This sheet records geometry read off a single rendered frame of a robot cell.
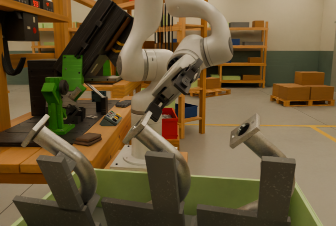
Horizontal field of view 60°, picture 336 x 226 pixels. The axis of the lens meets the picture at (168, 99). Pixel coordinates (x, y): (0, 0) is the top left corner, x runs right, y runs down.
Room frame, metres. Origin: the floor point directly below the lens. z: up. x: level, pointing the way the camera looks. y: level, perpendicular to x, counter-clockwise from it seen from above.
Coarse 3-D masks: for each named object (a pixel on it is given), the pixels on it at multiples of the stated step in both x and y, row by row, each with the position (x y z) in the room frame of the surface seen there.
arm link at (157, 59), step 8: (152, 56) 1.06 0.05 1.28; (160, 56) 1.07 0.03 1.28; (168, 56) 1.08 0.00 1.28; (152, 64) 1.05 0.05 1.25; (160, 64) 1.06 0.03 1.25; (152, 72) 1.05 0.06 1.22; (160, 72) 1.07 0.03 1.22; (152, 80) 1.09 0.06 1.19; (152, 88) 1.09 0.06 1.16; (136, 96) 1.07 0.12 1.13; (144, 96) 1.06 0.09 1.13; (152, 96) 1.05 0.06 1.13; (136, 104) 1.06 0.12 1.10; (144, 104) 1.05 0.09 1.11; (160, 104) 1.08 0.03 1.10; (136, 112) 1.06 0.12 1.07
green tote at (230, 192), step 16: (96, 176) 0.80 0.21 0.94; (112, 176) 0.79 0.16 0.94; (128, 176) 0.78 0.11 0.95; (144, 176) 0.78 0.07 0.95; (192, 176) 0.75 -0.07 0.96; (208, 176) 0.75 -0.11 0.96; (48, 192) 0.66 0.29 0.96; (96, 192) 0.80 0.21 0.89; (112, 192) 0.79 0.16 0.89; (128, 192) 0.78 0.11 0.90; (144, 192) 0.78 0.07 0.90; (192, 192) 0.75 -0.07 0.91; (208, 192) 0.75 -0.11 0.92; (224, 192) 0.74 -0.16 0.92; (240, 192) 0.73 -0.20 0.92; (256, 192) 0.73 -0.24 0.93; (192, 208) 0.75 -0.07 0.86; (304, 208) 0.61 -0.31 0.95; (16, 224) 0.53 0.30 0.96; (304, 224) 0.60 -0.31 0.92; (320, 224) 0.53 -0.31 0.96
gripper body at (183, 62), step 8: (176, 56) 0.69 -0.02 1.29; (184, 56) 0.65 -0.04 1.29; (168, 64) 0.70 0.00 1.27; (176, 64) 0.63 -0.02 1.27; (184, 64) 0.61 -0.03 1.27; (168, 72) 0.63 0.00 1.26; (176, 72) 0.60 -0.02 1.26; (160, 80) 0.65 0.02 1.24; (168, 80) 0.61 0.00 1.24; (160, 88) 0.62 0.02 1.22; (168, 88) 0.62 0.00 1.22; (168, 96) 0.63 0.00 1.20; (176, 96) 0.61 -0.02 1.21; (168, 104) 0.63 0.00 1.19
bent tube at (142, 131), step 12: (144, 120) 0.44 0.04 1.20; (132, 132) 0.44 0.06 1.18; (144, 132) 0.45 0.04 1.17; (156, 132) 0.46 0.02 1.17; (144, 144) 0.45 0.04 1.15; (156, 144) 0.45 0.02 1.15; (168, 144) 0.46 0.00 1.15; (180, 156) 0.46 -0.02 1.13; (180, 168) 0.45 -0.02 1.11; (180, 180) 0.46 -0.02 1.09; (180, 192) 0.47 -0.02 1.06
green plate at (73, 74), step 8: (64, 56) 1.69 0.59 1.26; (72, 56) 1.69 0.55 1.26; (80, 56) 1.69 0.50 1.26; (64, 64) 1.68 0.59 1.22; (72, 64) 1.68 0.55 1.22; (80, 64) 1.68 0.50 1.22; (64, 72) 1.67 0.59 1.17; (72, 72) 1.67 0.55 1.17; (80, 72) 1.67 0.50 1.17; (72, 80) 1.66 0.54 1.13; (80, 80) 1.66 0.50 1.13; (72, 88) 1.65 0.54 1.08
